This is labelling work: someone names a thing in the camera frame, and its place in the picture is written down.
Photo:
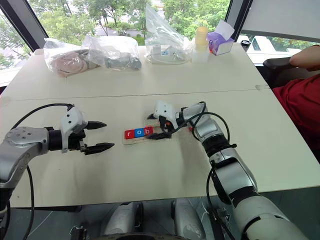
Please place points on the black office chair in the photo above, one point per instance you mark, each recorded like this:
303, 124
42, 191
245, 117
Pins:
277, 67

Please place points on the grey rounded robot leg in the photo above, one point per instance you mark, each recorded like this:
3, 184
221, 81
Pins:
122, 220

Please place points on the small black round object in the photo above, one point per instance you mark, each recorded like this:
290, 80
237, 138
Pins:
245, 43

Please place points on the purple tissue box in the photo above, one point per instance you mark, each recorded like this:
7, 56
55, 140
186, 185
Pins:
221, 43

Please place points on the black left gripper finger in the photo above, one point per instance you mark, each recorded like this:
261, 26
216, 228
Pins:
100, 148
96, 125

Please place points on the plastic bag with grey device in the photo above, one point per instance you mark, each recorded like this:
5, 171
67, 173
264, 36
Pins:
117, 56

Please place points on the red letter b block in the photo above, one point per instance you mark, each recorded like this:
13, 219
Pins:
148, 131

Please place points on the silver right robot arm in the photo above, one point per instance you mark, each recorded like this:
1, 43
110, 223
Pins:
240, 175

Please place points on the pale yellow bottle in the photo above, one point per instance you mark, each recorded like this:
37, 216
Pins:
201, 37

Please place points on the white roller blind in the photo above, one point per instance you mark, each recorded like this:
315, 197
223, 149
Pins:
280, 17

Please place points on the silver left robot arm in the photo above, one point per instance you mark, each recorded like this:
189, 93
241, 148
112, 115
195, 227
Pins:
22, 147

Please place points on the red letter r block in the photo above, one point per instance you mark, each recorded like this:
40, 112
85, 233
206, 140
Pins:
128, 133

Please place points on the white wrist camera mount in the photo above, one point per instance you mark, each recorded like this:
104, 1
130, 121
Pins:
71, 117
165, 108

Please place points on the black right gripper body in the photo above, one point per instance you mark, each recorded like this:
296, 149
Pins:
168, 128

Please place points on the black window frame post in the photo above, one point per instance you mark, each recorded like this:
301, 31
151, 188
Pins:
22, 22

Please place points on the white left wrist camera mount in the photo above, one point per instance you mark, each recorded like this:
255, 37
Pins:
71, 117

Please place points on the plastic bag with pink cloth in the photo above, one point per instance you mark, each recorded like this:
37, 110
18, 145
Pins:
67, 62

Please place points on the blue letter o block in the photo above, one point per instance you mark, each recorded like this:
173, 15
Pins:
138, 133

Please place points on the person in red shirt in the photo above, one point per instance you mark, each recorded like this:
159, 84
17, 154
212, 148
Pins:
302, 100

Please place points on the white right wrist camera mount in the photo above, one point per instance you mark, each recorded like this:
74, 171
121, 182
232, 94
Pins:
165, 108

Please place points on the wooden letter tray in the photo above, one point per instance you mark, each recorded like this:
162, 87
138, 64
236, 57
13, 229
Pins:
135, 140

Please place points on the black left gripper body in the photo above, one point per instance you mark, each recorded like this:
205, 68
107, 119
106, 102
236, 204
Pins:
75, 140

